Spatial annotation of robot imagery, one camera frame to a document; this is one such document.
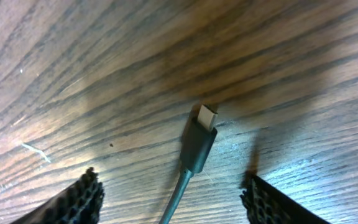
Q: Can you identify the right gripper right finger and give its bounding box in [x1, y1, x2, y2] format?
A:
[240, 174, 328, 224]

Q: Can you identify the black USB charging cable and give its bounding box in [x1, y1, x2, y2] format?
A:
[158, 104, 219, 224]

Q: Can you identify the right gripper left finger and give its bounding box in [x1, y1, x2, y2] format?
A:
[12, 167, 104, 224]

